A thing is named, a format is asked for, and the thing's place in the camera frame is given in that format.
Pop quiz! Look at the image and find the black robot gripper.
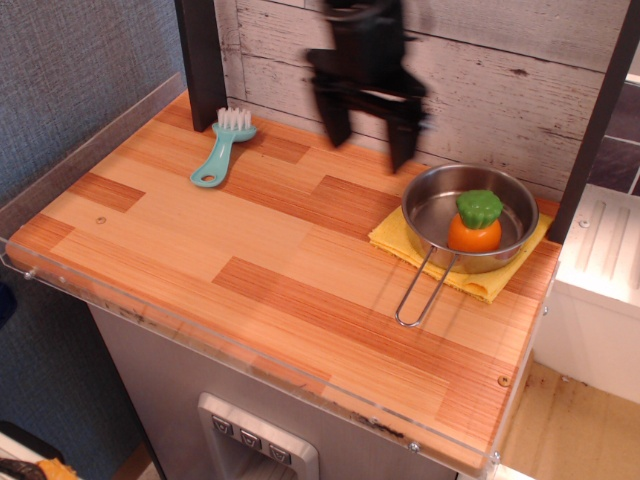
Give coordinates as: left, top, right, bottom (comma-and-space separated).
306, 1, 428, 173

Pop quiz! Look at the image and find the orange toy fruit green top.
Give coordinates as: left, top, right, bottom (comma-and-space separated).
448, 190, 503, 253

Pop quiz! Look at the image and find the stainless steel pan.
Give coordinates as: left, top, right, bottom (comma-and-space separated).
395, 165, 540, 328

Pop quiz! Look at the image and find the yellow folded cloth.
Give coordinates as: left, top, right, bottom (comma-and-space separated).
368, 207, 553, 304

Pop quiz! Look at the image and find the teal dish brush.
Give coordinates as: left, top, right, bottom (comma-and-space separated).
190, 108, 257, 188

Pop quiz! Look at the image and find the clear acrylic front guard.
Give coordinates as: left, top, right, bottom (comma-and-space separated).
2, 241, 504, 479

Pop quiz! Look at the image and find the clear acrylic guard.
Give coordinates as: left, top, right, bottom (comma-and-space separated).
1, 73, 185, 241
2, 241, 504, 479

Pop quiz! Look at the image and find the white toy sink unit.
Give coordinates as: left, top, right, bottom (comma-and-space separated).
533, 185, 639, 402

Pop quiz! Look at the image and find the grey toy fridge cabinet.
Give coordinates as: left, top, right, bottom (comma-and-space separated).
90, 307, 457, 479

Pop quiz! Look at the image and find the silver water dispenser panel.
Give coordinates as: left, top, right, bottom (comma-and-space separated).
198, 392, 320, 479

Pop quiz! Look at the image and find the clear acrylic left guard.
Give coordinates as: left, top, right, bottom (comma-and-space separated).
1, 73, 185, 241

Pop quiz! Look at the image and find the yellow object at corner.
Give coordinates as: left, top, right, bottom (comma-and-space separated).
36, 458, 79, 480

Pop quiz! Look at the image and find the dark left post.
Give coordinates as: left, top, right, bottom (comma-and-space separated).
174, 0, 227, 132

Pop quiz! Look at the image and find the dark post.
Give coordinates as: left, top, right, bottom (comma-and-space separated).
548, 0, 639, 244
174, 0, 227, 132

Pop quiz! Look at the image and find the dark right post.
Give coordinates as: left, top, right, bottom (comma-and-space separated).
548, 0, 639, 244

